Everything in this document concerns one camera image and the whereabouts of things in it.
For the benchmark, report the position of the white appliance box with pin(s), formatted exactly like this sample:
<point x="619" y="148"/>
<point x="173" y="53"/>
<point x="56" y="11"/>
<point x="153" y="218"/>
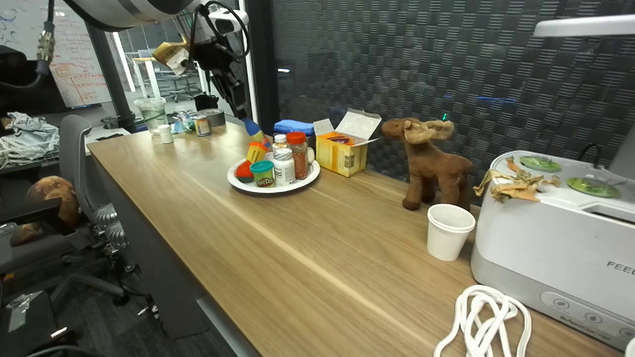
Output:
<point x="560" y="237"/>

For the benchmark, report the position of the white paper cup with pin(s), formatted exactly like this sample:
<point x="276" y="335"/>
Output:
<point x="449" y="229"/>

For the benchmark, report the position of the brown moose plush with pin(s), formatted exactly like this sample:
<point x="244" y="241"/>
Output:
<point x="433" y="174"/>

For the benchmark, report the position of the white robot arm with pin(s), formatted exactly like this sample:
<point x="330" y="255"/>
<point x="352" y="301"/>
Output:
<point x="217" y="39"/>

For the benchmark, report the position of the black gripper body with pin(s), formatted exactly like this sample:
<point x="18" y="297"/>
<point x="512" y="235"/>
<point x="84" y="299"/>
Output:
<point x="217" y="59"/>

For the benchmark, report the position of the teal lid play-doh tub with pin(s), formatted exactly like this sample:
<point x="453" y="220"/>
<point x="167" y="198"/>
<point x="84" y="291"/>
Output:
<point x="262" y="174"/>

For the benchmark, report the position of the blue folded cloth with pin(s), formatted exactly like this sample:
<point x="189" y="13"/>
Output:
<point x="286" y="126"/>

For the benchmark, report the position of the tall white supplement bottle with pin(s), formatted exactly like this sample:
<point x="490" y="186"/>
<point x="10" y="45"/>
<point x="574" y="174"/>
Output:
<point x="278" y="142"/>

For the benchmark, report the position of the white paper plate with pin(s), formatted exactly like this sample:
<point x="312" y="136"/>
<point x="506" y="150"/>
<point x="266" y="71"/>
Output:
<point x="274" y="190"/>

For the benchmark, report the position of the wrist camera green-brown block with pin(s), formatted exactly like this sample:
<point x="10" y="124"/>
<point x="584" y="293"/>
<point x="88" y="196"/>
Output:
<point x="175" y="57"/>

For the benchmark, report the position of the orange lid play-doh tub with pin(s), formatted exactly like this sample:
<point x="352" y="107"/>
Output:
<point x="256" y="152"/>

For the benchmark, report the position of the red strawberry toy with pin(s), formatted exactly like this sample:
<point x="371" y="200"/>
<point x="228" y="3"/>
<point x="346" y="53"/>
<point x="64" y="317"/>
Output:
<point x="242" y="174"/>

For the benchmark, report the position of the brown spice jar red lid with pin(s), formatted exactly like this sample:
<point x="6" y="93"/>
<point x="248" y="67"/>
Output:
<point x="298" y="144"/>

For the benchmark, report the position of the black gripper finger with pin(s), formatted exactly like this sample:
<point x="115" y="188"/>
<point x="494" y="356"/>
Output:
<point x="236" y="101"/>

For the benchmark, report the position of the yellow open tea box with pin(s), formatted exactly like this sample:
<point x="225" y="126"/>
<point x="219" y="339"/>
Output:
<point x="344" y="148"/>

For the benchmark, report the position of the blue toy bottle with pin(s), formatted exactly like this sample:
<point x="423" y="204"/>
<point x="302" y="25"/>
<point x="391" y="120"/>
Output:
<point x="254" y="132"/>

